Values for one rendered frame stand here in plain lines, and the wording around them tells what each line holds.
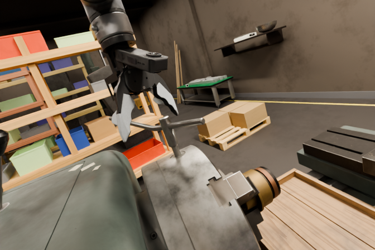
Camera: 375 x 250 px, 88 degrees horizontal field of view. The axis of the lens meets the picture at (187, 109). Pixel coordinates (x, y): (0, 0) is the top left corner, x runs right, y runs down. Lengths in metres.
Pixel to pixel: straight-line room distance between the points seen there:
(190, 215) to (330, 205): 0.53
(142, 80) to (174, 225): 0.27
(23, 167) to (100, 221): 2.41
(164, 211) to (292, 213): 0.49
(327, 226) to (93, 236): 0.60
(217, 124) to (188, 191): 3.01
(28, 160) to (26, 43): 1.22
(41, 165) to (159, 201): 2.40
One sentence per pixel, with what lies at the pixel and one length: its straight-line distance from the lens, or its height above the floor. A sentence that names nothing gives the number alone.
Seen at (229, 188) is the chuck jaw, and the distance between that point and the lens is 0.37.
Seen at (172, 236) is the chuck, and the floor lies 1.19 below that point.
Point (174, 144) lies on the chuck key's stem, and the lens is 0.40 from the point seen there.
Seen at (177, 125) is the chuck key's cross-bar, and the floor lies 1.31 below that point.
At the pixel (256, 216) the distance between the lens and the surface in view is 0.52.
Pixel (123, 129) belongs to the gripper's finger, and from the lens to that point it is 0.39.
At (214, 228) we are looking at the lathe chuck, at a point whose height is 1.17.
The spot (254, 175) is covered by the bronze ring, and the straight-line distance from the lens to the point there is 0.50.
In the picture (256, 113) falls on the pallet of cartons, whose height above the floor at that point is 0.28.
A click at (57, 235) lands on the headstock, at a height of 1.26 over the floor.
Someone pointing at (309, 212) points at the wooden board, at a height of 0.89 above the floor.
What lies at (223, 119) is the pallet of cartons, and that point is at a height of 0.30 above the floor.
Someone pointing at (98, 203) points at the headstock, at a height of 1.25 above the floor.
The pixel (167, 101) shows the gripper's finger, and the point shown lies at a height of 1.34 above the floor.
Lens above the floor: 1.41
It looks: 13 degrees down
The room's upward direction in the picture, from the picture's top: 18 degrees counter-clockwise
